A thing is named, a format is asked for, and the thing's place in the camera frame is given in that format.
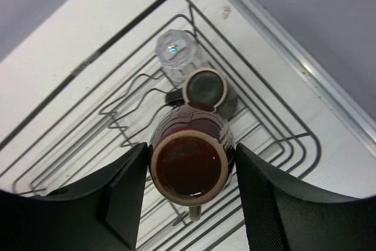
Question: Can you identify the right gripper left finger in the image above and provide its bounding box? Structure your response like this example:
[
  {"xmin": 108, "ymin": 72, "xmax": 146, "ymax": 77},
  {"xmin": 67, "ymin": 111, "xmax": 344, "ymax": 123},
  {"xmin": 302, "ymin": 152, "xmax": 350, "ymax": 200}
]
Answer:
[{"xmin": 1, "ymin": 143, "xmax": 148, "ymax": 250}]

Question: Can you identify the clear glass cup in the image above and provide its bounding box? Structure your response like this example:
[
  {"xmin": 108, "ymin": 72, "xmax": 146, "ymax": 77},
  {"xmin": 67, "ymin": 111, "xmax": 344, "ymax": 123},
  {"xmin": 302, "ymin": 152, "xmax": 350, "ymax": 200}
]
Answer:
[{"xmin": 155, "ymin": 29, "xmax": 209, "ymax": 86}]

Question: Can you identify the wire dish rack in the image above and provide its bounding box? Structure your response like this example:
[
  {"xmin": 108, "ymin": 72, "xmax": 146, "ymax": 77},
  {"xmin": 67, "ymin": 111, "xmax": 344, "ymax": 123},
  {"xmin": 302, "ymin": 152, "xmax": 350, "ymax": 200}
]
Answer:
[{"xmin": 1, "ymin": 0, "xmax": 322, "ymax": 250}]

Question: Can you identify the tan patterned mug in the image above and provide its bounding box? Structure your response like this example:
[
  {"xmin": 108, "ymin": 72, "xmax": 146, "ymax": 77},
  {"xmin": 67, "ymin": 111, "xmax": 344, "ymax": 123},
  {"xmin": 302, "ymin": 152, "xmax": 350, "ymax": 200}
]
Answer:
[{"xmin": 149, "ymin": 102, "xmax": 236, "ymax": 221}]

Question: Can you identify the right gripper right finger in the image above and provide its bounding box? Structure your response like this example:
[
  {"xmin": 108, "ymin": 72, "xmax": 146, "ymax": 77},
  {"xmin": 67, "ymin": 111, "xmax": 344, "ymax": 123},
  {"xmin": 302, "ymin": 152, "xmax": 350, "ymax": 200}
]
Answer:
[{"xmin": 235, "ymin": 143, "xmax": 375, "ymax": 250}]

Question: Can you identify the dark brown mug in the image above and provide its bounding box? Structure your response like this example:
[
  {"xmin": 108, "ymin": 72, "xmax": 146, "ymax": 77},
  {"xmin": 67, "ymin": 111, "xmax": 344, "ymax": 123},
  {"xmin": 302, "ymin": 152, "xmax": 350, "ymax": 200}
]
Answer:
[{"xmin": 165, "ymin": 68, "xmax": 238, "ymax": 120}]

